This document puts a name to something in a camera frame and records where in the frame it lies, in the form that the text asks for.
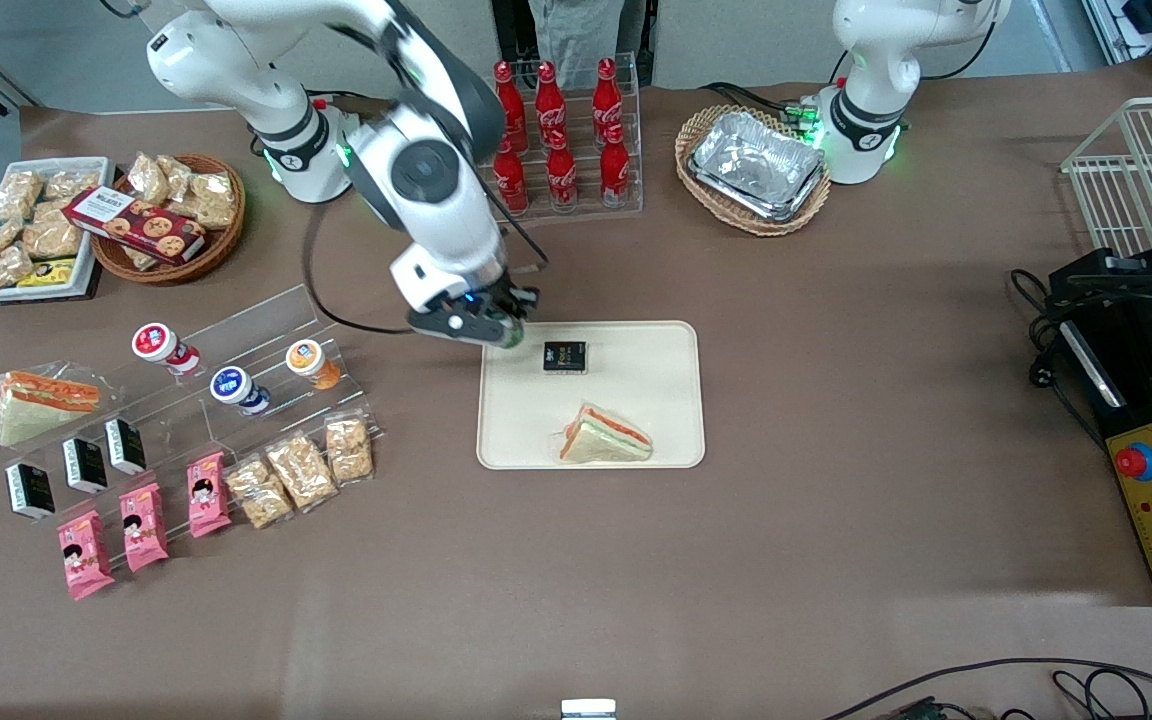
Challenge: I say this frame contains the red cola bottle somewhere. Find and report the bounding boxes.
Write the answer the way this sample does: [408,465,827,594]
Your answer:
[590,57,626,127]
[545,128,578,209]
[490,132,530,215]
[533,61,568,133]
[492,60,528,136]
[598,121,631,203]

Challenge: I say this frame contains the metal frame shelf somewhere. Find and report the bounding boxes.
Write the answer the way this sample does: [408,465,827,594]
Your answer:
[1079,0,1152,96]

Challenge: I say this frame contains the wrapped triangle sandwich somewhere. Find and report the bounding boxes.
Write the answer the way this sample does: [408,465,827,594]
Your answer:
[556,402,655,467]
[0,368,103,449]

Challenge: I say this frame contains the round brown wicker basket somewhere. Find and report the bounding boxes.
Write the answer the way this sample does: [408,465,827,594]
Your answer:
[88,153,248,288]

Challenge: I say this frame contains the white rectangular snack tray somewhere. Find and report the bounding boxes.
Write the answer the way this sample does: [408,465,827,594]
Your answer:
[0,156,118,304]

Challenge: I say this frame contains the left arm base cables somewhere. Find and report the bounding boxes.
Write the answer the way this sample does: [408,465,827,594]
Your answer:
[698,78,842,129]

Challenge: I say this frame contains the red gum bottle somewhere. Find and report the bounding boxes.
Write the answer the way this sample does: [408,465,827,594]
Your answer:
[131,322,203,377]

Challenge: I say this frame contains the black control box cable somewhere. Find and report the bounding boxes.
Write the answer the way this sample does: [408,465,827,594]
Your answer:
[1009,266,1109,453]

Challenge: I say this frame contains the clear bag brown crackers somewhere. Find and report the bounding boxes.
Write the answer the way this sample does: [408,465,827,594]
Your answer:
[265,432,340,514]
[322,411,378,489]
[225,455,296,530]

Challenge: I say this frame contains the stacked aluminium foil containers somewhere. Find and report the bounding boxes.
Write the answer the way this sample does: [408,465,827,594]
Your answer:
[687,110,828,224]

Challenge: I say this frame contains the white wire basket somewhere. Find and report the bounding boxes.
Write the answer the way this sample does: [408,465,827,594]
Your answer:
[1060,95,1152,263]

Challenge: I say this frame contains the red cookie box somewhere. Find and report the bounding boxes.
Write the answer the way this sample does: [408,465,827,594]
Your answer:
[62,185,209,267]

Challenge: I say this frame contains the blue gum bottle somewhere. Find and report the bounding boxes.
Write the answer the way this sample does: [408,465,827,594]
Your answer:
[209,367,273,417]

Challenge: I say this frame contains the black floor cables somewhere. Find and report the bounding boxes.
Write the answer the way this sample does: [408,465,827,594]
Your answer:
[819,656,1152,720]

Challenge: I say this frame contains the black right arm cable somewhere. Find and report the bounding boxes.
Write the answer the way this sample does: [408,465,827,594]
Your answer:
[300,195,419,337]

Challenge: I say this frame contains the black white-label box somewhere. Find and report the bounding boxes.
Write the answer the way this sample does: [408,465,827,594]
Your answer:
[62,438,110,496]
[4,462,57,522]
[103,417,148,477]

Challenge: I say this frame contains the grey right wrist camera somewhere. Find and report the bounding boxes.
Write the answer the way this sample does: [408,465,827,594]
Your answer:
[405,306,489,349]

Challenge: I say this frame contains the person in dark clothes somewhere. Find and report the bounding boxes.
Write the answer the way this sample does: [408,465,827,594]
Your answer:
[491,0,659,86]

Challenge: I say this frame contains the clear acrylic bottle rack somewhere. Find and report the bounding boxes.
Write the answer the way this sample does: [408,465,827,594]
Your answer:
[464,55,646,227]

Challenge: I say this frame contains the yellow snack packet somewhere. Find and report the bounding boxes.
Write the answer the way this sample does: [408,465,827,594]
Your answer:
[16,257,78,290]

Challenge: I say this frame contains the pink snack packet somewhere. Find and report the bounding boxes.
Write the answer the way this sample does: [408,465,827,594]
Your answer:
[56,510,116,602]
[118,483,171,574]
[185,451,234,540]

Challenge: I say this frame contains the orange gum bottle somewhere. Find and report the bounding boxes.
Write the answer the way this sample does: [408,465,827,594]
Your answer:
[285,340,343,392]

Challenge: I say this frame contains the cream plastic tray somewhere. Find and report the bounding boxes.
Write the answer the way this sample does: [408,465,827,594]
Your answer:
[476,320,708,471]

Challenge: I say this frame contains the clear acrylic stepped display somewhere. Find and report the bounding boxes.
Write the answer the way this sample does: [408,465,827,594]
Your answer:
[0,283,383,566]

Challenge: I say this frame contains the light woven wicker basket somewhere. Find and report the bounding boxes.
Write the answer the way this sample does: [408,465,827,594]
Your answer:
[674,104,834,239]

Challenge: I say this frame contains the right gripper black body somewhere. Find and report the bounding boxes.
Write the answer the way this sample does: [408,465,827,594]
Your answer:
[434,268,525,323]

